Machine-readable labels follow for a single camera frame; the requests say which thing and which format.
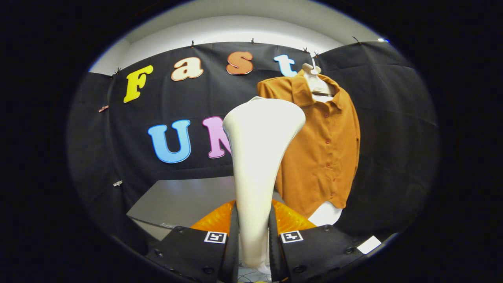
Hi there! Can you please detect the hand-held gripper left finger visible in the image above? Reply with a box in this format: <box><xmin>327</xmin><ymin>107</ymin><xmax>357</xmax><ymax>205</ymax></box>
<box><xmin>145</xmin><ymin>200</ymin><xmax>240</xmax><ymax>283</ymax></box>

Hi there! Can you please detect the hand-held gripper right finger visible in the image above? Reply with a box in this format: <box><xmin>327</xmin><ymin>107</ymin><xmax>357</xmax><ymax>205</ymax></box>
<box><xmin>268</xmin><ymin>199</ymin><xmax>367</xmax><ymax>283</ymax></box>

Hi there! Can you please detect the white garment steamer head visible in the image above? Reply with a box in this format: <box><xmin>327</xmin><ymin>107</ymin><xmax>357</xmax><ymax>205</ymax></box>
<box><xmin>222</xmin><ymin>96</ymin><xmax>306</xmax><ymax>272</ymax></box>

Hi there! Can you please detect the orange button-up shirt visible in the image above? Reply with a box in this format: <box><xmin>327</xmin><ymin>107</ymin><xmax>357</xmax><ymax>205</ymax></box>
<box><xmin>257</xmin><ymin>70</ymin><xmax>361</xmax><ymax>218</ymax></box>

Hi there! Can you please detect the white mannequin torso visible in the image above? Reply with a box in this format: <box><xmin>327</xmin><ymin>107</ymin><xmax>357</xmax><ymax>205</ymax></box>
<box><xmin>302</xmin><ymin>55</ymin><xmax>343</xmax><ymax>227</ymax></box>

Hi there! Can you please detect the black backdrop cloth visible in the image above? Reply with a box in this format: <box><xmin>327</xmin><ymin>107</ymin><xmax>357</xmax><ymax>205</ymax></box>
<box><xmin>67</xmin><ymin>39</ymin><xmax>440</xmax><ymax>256</ymax></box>

